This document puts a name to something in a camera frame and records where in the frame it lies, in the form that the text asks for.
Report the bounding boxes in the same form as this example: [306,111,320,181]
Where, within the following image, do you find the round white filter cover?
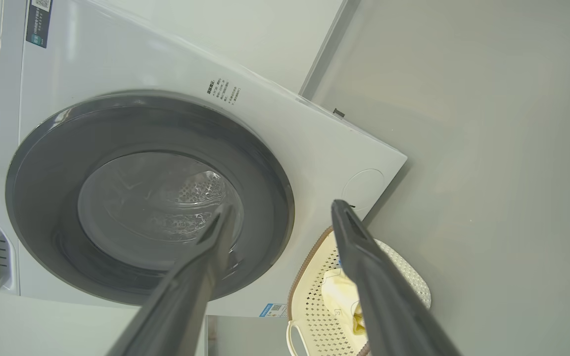
[342,169,384,211]

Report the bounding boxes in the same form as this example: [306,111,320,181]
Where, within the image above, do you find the dark QR info sticker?
[25,0,53,48]

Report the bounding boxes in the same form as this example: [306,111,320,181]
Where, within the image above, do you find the cream and blue baby garment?
[321,267,367,339]

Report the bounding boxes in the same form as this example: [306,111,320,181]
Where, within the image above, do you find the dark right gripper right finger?
[331,199,464,356]

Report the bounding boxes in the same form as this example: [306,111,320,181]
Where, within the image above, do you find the white front-load washing machine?
[0,0,408,318]

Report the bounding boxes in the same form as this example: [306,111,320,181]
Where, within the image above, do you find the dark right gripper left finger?
[107,202,238,356]

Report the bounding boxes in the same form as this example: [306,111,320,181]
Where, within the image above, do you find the dark round glass washer door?
[5,90,295,306]

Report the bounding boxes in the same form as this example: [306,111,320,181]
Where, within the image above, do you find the small black text sticker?
[207,77,242,105]

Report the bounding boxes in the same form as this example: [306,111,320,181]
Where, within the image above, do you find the cream perforated laundry basket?
[286,226,431,356]

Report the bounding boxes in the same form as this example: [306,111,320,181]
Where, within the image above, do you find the blue energy label sticker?
[259,303,288,318]

